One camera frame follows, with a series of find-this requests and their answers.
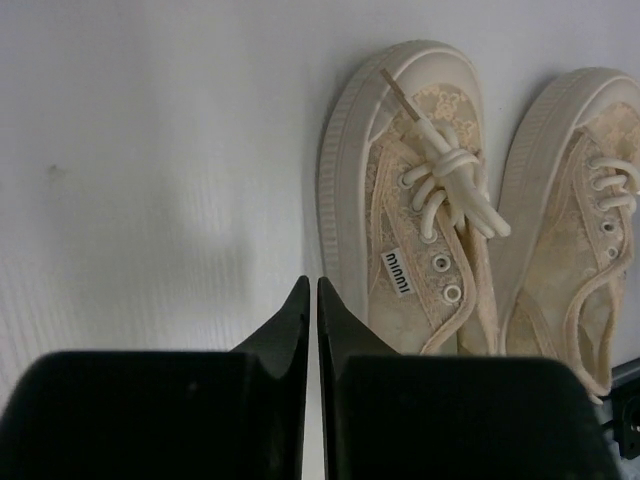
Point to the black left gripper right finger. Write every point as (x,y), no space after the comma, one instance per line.
(393,416)

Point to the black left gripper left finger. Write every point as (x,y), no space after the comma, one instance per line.
(237,414)

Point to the beige lace sneaker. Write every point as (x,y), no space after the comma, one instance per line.
(569,193)
(403,205)

